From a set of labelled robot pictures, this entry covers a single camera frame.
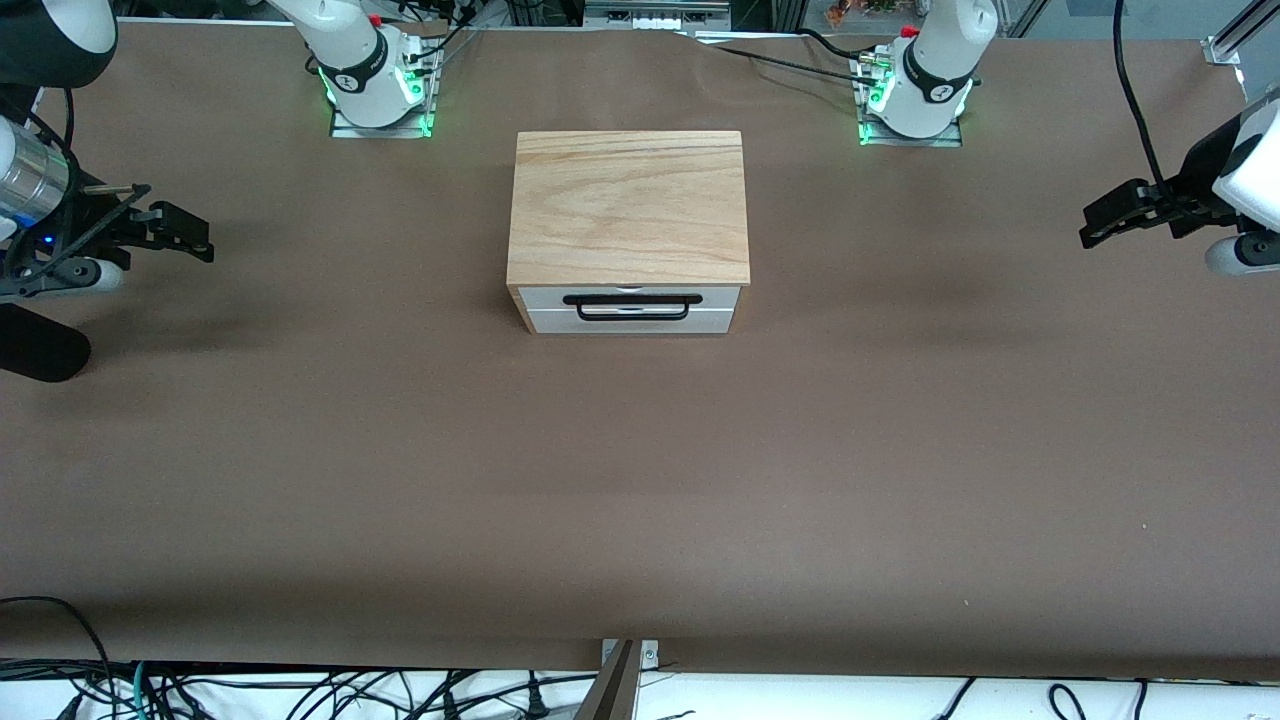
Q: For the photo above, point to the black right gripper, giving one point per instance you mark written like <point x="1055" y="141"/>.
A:
<point x="108" y="230"/>

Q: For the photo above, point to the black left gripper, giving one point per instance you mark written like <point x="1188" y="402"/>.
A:
<point x="1193" y="172"/>

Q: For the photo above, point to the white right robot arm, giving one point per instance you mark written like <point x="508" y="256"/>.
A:
<point x="350" y="50"/>

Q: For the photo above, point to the light wooden drawer cabinet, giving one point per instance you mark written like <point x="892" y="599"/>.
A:
<point x="628" y="210"/>

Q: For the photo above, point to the black matte cylinder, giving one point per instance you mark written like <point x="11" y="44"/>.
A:
<point x="40" y="345"/>

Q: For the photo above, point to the orange background clutter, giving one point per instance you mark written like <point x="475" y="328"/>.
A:
<point x="860" y="10"/>

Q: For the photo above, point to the grey power strip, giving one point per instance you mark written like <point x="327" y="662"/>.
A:
<point x="655" y="15"/>

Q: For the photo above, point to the dark slanted metal bar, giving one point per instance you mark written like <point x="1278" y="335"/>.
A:
<point x="610" y="695"/>

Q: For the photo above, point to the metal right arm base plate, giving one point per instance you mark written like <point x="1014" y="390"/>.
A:
<point x="345" y="130"/>

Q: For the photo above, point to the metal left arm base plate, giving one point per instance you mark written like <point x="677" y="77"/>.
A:
<point x="945" y="138"/>

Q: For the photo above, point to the aluminium frame profile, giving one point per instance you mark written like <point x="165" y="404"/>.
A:
<point x="1235" y="40"/>

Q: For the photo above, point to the small metal bracket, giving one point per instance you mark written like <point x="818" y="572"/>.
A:
<point x="650" y="655"/>

